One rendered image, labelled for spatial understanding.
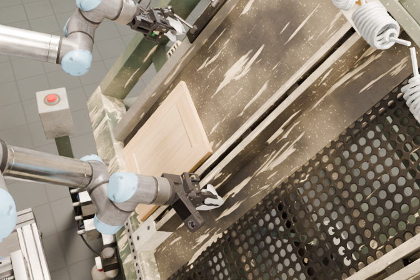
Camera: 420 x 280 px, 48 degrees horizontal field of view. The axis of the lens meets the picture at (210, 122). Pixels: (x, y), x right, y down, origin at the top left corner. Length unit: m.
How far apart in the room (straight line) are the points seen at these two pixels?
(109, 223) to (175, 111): 0.54
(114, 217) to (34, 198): 1.66
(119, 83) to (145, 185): 0.89
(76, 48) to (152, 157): 0.56
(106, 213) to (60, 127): 0.89
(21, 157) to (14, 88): 2.29
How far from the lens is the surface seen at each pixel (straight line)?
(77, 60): 1.31
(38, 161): 1.19
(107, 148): 1.93
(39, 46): 1.34
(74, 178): 1.27
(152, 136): 1.75
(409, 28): 0.87
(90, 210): 1.92
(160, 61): 1.90
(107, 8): 1.38
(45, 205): 2.85
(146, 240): 1.61
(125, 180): 1.19
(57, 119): 2.05
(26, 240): 2.52
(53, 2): 4.07
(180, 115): 1.62
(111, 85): 2.04
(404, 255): 1.03
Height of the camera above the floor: 2.44
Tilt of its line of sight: 51 degrees down
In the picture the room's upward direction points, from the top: 8 degrees clockwise
